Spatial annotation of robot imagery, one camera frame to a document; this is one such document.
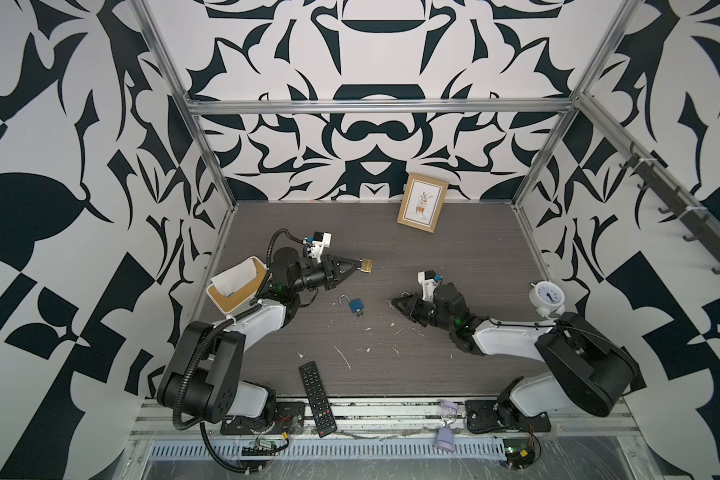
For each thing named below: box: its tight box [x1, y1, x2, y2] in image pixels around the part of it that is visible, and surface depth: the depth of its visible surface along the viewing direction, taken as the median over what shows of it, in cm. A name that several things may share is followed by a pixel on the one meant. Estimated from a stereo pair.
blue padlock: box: [339, 294, 365, 313], surface depth 96 cm
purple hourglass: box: [435, 400, 459, 453], surface depth 73 cm
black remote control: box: [299, 361, 337, 438], surface depth 77 cm
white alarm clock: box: [529, 280, 565, 319], surface depth 94 cm
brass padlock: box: [361, 259, 373, 273], surface depth 79 cm
